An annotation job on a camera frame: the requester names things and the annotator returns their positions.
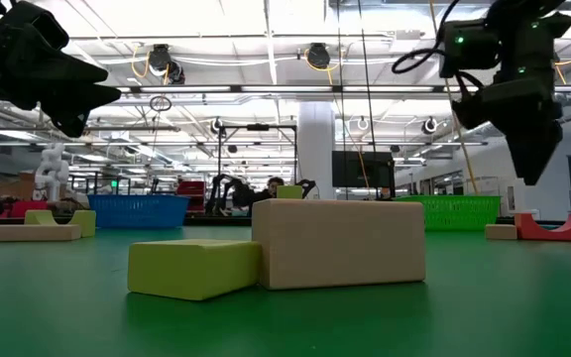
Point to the small yellow-green block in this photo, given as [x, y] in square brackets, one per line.
[289, 192]

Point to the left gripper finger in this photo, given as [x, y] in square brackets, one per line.
[79, 106]
[62, 72]

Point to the red container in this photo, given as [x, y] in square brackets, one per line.
[28, 208]

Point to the white square pillar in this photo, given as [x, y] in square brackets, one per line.
[315, 144]

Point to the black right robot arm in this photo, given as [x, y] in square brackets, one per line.
[523, 6]

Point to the long wooden plank block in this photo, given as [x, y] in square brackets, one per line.
[23, 233]

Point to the light wooden rectangular block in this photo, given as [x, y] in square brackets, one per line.
[340, 243]

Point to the red storage bins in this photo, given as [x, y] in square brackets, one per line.
[191, 191]

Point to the black monitor screen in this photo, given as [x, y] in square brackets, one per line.
[362, 171]

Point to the yellow-green square block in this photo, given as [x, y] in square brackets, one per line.
[191, 270]

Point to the blue plastic basket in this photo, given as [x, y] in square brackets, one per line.
[137, 210]

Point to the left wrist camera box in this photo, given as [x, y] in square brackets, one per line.
[33, 25]

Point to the green plastic basket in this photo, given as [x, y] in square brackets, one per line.
[456, 213]

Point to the red arch block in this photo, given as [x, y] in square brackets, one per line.
[528, 229]

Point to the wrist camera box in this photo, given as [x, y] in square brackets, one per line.
[33, 25]
[471, 49]

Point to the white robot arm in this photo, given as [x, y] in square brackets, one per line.
[51, 171]

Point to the brown cardboard box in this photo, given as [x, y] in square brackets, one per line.
[15, 186]

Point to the person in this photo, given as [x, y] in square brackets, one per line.
[273, 186]

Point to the yellow-green arch block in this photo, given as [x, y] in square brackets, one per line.
[84, 223]

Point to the black background robot arms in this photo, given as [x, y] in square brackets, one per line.
[226, 191]

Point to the black gantry frame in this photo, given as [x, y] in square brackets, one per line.
[258, 127]

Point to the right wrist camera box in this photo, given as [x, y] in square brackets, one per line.
[471, 49]

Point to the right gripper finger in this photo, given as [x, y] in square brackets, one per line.
[481, 116]
[533, 149]

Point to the small wooden block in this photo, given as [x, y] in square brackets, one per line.
[500, 232]

